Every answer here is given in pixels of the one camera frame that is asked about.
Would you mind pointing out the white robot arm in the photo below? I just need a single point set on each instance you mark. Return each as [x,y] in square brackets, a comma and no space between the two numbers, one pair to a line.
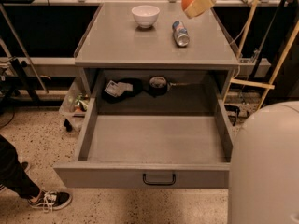
[264,169]

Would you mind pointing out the grey cabinet counter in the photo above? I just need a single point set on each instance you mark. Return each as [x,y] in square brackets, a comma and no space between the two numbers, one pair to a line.
[197,75]

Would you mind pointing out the grey open top drawer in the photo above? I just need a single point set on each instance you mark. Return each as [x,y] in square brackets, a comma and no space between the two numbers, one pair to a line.
[115,150]

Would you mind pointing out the silver blue soda can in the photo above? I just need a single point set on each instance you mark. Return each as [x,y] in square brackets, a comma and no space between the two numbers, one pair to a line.
[180,34]

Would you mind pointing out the white ceramic bowl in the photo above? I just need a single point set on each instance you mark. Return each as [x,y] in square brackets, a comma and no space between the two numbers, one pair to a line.
[145,16]

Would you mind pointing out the black tape roll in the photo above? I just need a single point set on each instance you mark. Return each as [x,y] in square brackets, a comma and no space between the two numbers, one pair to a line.
[158,86]

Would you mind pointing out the black cloth with packet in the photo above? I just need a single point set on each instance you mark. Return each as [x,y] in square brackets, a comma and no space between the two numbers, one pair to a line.
[117,91]

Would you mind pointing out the black white sneaker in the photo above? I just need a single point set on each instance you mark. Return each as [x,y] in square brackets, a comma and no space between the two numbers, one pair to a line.
[51,200]

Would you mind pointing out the black trouser leg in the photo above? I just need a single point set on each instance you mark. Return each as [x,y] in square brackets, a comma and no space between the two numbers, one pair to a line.
[12,175]

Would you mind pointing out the black drawer handle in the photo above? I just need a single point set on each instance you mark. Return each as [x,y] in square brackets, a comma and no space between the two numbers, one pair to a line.
[159,180]

